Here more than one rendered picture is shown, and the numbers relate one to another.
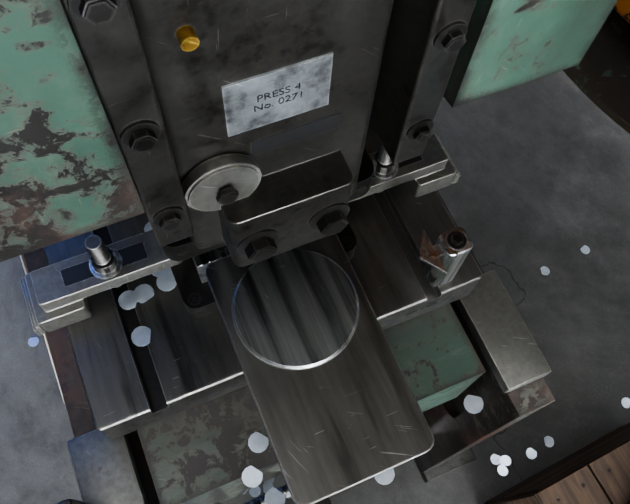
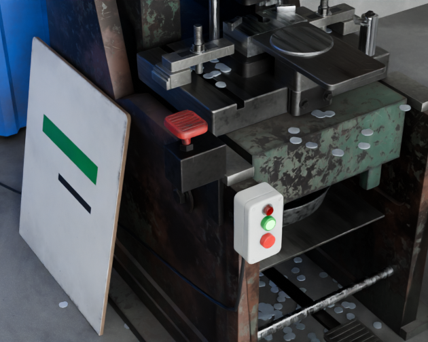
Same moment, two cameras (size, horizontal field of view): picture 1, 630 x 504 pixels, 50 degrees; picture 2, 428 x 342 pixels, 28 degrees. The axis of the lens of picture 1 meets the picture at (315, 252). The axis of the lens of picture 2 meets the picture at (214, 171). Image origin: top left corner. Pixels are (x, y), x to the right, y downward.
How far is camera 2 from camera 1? 1.33 m
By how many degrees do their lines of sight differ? 32
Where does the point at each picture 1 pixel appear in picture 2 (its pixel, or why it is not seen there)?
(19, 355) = (54, 313)
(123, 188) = not seen: outside the picture
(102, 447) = not seen: hidden behind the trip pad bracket
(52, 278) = (174, 55)
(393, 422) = (363, 62)
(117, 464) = not seen: hidden behind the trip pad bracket
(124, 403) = (222, 103)
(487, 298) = (397, 78)
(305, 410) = (320, 64)
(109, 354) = (206, 91)
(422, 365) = (371, 100)
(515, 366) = (422, 96)
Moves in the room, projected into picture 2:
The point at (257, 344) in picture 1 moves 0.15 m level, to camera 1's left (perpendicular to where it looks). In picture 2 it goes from (288, 49) to (210, 53)
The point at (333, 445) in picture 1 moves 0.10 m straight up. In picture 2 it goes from (338, 70) to (342, 20)
